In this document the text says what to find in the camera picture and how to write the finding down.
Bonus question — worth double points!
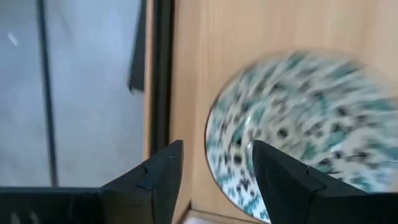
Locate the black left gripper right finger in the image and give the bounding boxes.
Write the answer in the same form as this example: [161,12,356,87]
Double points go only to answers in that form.
[252,139,398,224]

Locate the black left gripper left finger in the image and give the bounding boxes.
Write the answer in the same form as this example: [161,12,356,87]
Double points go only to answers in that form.
[0,139,184,224]

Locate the teal bowl blue dot pattern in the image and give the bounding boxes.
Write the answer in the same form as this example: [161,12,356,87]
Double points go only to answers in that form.
[204,49,398,224]

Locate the black table edge rail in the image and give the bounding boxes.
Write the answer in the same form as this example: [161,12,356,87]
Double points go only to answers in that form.
[150,0,175,156]

